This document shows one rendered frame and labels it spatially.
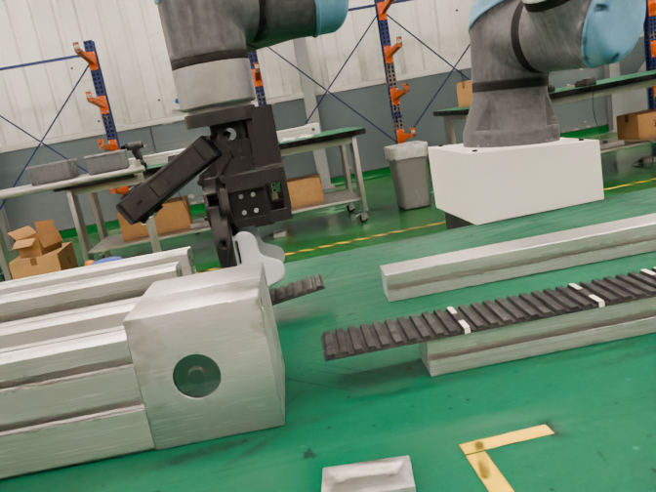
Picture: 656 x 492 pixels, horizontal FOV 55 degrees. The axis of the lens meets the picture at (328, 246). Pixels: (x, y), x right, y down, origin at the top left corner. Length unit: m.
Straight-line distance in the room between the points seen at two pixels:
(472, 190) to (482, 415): 0.56
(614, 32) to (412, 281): 0.45
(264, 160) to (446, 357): 0.27
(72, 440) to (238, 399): 0.11
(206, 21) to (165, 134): 7.53
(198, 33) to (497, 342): 0.37
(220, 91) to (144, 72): 7.58
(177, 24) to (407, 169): 4.93
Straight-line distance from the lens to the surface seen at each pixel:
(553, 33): 0.94
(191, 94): 0.61
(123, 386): 0.45
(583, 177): 1.01
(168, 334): 0.43
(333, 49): 8.20
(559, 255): 0.70
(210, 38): 0.61
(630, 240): 0.73
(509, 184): 0.96
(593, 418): 0.42
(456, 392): 0.45
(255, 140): 0.62
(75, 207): 5.31
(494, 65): 1.02
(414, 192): 5.54
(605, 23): 0.91
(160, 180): 0.63
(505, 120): 1.01
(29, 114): 8.47
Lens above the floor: 0.98
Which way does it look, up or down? 12 degrees down
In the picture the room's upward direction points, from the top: 10 degrees counter-clockwise
